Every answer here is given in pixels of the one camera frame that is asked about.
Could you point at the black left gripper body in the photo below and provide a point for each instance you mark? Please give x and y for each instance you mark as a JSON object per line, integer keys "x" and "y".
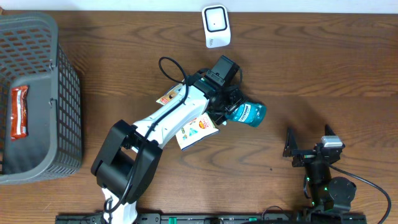
{"x": 226, "y": 98}

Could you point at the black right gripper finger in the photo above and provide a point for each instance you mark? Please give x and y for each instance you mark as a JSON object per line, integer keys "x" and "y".
{"x": 291, "y": 147}
{"x": 329, "y": 131}

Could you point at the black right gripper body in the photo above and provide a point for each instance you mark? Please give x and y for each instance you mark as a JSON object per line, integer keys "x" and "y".
{"x": 304, "y": 158}

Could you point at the teal blue packet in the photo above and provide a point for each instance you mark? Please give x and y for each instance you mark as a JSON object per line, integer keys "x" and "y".
{"x": 249, "y": 113}

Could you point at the yellow white chips bag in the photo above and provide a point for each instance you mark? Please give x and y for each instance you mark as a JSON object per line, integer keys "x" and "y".
{"x": 194, "y": 131}

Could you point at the red orange chocolate bar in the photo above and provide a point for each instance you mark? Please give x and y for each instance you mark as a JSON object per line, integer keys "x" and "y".
{"x": 19, "y": 112}

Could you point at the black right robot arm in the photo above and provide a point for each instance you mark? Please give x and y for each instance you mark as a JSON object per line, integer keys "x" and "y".
{"x": 329, "y": 194}

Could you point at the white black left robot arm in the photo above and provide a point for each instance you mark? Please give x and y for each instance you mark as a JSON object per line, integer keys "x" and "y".
{"x": 127, "y": 161}

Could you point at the white barcode scanner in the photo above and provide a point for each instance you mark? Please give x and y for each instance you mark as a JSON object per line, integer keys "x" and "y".
{"x": 216, "y": 26}

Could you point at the grey plastic mesh basket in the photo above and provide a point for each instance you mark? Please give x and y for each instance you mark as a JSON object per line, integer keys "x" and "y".
{"x": 32, "y": 56}

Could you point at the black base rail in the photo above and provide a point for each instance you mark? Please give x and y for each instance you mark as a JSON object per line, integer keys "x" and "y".
{"x": 273, "y": 215}

